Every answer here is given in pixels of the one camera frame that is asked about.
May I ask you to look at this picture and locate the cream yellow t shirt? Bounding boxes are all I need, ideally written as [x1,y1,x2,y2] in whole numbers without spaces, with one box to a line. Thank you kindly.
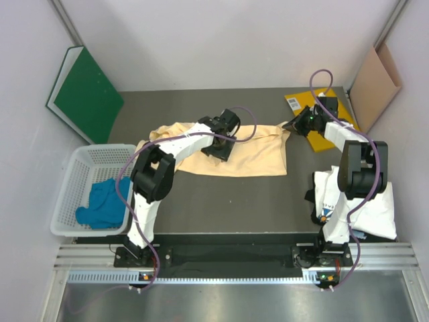
[135,121,292,178]

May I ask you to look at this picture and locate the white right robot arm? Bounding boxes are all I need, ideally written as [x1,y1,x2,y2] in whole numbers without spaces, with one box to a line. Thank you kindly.
[282,96,389,266]

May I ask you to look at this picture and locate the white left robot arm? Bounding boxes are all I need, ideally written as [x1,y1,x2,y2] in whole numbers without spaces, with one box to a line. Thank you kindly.
[123,109,241,266]

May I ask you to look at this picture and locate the yellow plastic folder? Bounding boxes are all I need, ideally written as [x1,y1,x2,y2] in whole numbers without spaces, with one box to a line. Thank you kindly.
[285,89,358,152]

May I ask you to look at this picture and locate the beige cardboard folder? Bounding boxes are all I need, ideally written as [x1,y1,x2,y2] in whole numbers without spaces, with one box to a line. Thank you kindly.
[349,44,402,133]

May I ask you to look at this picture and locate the white folded t shirt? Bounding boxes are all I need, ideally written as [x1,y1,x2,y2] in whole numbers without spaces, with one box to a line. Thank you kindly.
[313,166,397,239]

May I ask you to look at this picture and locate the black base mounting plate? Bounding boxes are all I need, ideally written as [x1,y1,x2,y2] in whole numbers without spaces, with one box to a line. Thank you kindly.
[113,244,355,269]

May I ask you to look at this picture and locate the blue t shirt in basket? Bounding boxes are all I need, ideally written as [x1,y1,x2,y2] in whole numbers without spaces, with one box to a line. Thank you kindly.
[75,178,125,229]

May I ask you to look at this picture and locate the white plastic basket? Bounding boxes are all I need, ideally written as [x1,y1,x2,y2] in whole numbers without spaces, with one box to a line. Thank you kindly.
[50,144,136,237]

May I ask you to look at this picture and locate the green binder folder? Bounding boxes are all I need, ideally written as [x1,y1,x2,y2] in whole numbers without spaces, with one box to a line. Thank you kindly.
[46,46,124,144]

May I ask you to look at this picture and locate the aluminium frame rail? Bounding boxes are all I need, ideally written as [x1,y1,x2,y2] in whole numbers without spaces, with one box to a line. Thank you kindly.
[54,243,420,270]

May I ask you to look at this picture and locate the perforated cable duct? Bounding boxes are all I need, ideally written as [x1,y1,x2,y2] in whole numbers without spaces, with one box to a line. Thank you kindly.
[66,270,349,286]

